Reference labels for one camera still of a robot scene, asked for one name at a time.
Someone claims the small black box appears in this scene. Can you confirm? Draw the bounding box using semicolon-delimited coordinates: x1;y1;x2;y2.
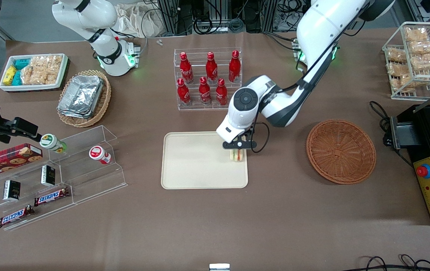
3;180;21;201
41;165;56;187

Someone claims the round brown wicker basket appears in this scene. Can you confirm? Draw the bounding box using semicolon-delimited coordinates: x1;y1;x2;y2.
306;119;377;185

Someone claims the clear bagged pastry snack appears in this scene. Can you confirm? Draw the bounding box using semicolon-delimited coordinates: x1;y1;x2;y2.
411;53;430;71
405;27;429;42
391;75;426;92
409;40;430;54
387;48;407;63
387;62;411;77

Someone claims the red cola bottle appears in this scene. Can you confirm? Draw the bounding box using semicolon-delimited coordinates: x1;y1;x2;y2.
228;50;241;83
205;52;218;84
177;78;191;105
179;52;194;84
199;77;212;105
215;78;228;106

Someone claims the red tartan cookie box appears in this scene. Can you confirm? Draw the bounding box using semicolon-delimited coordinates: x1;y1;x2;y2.
0;143;43;180

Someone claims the black floor cable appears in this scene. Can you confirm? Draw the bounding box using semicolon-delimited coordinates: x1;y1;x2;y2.
350;254;430;271

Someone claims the aluminium frame post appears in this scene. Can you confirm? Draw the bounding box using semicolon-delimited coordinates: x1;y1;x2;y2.
157;0;180;36
260;0;280;32

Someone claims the clear acrylic tiered shelf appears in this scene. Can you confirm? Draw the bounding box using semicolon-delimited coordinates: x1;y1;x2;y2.
0;125;128;231

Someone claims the yellow snack box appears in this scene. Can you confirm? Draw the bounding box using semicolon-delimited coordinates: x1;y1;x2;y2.
3;66;17;85

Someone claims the clear acrylic bottle rack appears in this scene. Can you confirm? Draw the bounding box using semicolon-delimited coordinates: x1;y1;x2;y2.
173;48;243;111

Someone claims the clear rice cracker pack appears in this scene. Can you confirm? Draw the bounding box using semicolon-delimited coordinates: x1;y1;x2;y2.
30;55;63;71
33;69;60;85
21;65;35;85

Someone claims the aluminium foil tray stack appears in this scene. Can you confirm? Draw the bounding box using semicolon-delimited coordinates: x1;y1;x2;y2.
58;75;105;119

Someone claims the beige plastic tray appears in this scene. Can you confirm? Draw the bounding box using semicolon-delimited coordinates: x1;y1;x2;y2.
161;131;249;189

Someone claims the snickers chocolate bar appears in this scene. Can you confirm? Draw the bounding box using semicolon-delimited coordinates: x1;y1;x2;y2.
0;205;35;229
34;187;71;207

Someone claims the green capped small bottle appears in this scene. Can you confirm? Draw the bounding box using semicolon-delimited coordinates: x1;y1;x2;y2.
40;134;67;154

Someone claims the triangular sandwich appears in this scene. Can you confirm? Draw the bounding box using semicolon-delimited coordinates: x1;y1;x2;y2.
229;148;246;162

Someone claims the oval light wicker basket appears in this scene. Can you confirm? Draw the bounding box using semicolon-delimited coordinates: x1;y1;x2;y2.
56;69;112;128

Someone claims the black coiled cable bundle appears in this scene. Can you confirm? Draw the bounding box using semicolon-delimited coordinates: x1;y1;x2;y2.
193;16;223;35

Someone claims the red capped small bottle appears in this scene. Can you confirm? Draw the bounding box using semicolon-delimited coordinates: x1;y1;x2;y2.
89;146;112;165

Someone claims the white cloth bag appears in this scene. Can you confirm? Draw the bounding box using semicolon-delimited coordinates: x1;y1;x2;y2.
114;3;166;38

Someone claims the black appliance power cable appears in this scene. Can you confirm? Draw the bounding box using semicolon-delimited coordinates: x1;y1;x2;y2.
369;101;415;168

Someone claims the black table appliance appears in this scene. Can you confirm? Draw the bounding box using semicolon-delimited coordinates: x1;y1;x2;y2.
390;104;430;226

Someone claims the white rectangular snack tray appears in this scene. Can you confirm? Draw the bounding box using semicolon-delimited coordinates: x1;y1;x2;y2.
0;53;69;92

